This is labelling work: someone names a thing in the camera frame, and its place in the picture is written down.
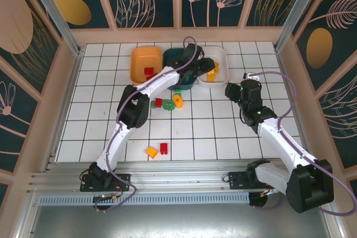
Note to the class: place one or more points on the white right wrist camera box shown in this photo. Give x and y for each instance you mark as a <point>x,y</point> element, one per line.
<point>252,75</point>

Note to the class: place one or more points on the grey metal sheet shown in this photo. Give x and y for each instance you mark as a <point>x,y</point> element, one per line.
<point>178,221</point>

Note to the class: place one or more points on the yellow rounded lego piece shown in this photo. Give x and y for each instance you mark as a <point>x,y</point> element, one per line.
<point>178,101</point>

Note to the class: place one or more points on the aluminium frame post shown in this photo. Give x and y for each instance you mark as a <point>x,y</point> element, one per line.
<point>59,18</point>
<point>296,12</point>

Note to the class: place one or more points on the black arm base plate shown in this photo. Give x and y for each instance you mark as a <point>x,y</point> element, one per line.
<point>237,179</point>
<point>122,179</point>

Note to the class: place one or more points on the aluminium table side rail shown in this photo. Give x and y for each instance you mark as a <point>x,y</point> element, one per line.
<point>71,82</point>
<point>287,82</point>

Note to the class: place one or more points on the long green lego brick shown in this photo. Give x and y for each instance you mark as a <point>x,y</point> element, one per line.
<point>189,77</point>

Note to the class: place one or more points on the teal plastic bin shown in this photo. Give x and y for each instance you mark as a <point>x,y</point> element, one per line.
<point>170,54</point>

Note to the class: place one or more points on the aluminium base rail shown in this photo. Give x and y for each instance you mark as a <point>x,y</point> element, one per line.
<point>178,174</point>

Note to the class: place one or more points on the red lego brick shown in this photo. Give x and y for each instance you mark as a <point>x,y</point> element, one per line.
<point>148,70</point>
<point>164,148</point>
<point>153,76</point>
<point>158,102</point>

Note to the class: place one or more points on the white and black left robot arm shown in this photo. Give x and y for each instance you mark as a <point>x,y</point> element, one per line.
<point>134,109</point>

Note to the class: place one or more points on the orange plastic bin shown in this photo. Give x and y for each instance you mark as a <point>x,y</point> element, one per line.
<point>145,59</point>

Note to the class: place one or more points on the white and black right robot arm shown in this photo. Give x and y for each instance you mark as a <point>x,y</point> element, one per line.
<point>309,190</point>

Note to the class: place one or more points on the green oval lego piece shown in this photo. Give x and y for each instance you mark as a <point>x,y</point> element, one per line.
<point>168,105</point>

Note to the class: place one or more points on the white plastic bin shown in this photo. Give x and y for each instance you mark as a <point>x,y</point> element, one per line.
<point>221,62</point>

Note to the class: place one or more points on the yellow lego brick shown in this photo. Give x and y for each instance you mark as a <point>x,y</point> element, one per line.
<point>151,152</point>
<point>216,67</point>
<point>211,77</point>

